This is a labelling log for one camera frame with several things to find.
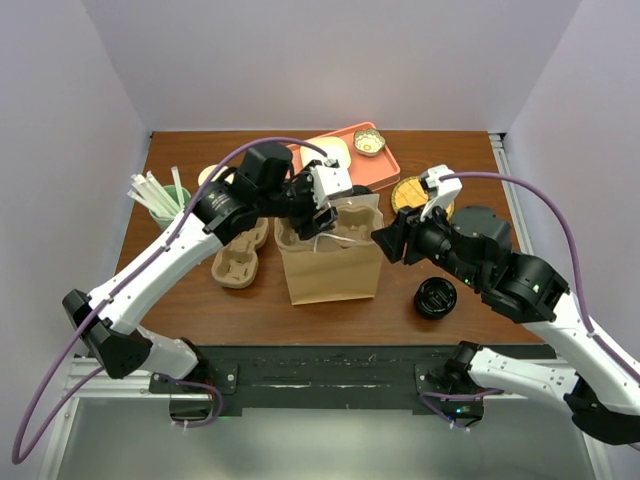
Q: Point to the wrapped white straw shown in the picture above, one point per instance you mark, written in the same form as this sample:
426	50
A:
169	204
139	184
152	205

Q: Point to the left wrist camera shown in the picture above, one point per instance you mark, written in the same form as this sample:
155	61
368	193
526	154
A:
330	180

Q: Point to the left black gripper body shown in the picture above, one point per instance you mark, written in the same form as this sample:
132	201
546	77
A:
301	203

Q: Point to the green straw holder cup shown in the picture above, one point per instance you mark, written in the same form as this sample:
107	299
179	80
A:
179	199

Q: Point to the round woven yellow coaster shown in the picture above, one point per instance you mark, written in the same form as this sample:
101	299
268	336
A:
409	193

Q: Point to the black coffee cup lid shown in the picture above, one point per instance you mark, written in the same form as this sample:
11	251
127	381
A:
360	190

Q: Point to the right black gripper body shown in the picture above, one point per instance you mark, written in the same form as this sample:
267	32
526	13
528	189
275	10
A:
425	237

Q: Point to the brown paper bag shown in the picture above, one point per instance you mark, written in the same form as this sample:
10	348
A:
334	276

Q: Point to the pink serving tray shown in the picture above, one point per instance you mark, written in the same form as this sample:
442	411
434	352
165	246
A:
375	172

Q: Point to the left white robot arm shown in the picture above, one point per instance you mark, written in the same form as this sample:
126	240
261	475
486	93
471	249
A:
255	181

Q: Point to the stack of black lids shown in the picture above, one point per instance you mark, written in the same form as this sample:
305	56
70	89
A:
435	298

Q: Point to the small floral bowl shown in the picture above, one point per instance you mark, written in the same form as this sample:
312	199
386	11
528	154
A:
368	142

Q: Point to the cream square plate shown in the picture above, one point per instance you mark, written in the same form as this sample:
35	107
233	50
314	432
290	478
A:
335	147

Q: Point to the stack of paper cups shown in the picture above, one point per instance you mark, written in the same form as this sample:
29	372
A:
215	173

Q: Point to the cardboard cup carrier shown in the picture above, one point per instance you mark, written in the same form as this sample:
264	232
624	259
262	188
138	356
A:
352	229
235	266

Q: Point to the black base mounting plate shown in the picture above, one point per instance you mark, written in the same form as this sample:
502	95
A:
377	377

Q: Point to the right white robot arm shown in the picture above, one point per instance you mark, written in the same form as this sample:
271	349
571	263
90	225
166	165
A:
599	387

